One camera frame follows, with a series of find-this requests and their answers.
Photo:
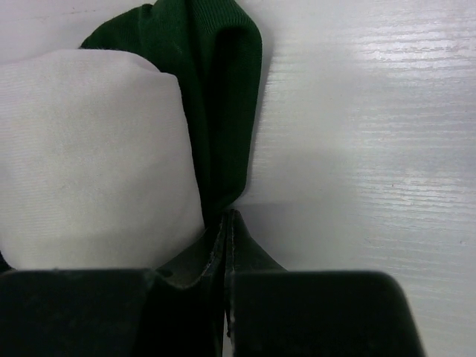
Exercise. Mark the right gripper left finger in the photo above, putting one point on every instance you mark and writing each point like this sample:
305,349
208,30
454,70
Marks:
198,260

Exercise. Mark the cream and green t-shirt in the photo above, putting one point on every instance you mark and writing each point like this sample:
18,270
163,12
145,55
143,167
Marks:
119,154

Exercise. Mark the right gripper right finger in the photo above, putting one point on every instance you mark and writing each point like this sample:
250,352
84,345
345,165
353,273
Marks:
243,253

